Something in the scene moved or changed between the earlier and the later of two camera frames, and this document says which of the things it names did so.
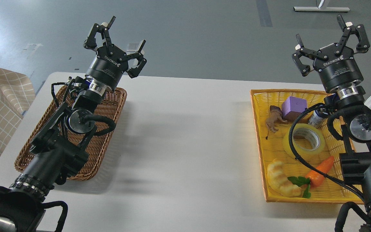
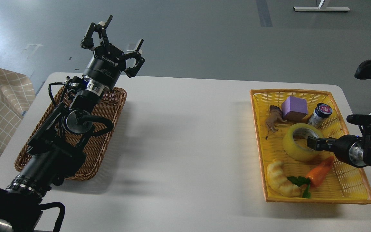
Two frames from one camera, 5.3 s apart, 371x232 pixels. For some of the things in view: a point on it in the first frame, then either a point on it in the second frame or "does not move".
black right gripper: x=339 y=70 to x=341 y=146
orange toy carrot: x=314 y=178 does not move
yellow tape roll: x=302 y=153 does not move
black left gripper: x=107 y=69 does not move
